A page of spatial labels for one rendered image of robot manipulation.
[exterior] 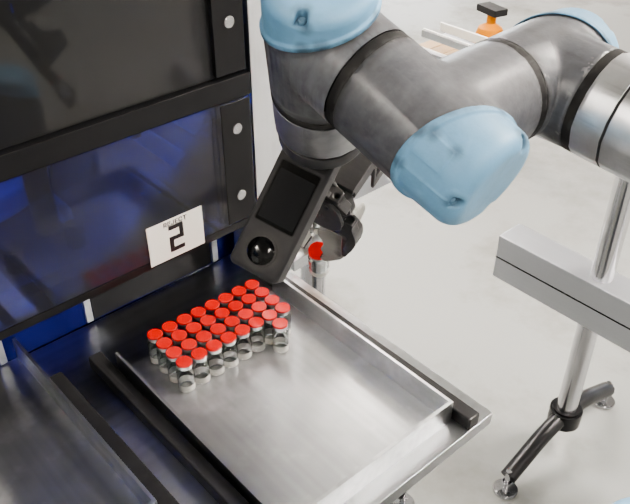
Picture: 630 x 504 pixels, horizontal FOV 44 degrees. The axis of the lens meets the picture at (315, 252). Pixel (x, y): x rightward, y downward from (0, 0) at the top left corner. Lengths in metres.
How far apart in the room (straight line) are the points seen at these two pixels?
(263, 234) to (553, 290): 1.31
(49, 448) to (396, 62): 0.67
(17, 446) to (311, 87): 0.64
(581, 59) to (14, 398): 0.79
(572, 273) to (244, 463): 1.08
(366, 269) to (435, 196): 2.21
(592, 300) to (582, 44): 1.30
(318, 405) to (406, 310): 1.54
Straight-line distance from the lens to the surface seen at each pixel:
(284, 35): 0.50
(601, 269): 1.81
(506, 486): 2.05
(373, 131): 0.48
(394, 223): 2.91
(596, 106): 0.55
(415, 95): 0.47
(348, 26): 0.49
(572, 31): 0.58
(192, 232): 1.06
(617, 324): 1.83
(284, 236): 0.63
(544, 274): 1.88
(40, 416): 1.04
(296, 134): 0.58
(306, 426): 0.97
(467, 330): 2.47
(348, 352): 1.06
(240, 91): 1.02
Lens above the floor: 1.61
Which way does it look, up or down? 36 degrees down
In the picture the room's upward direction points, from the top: straight up
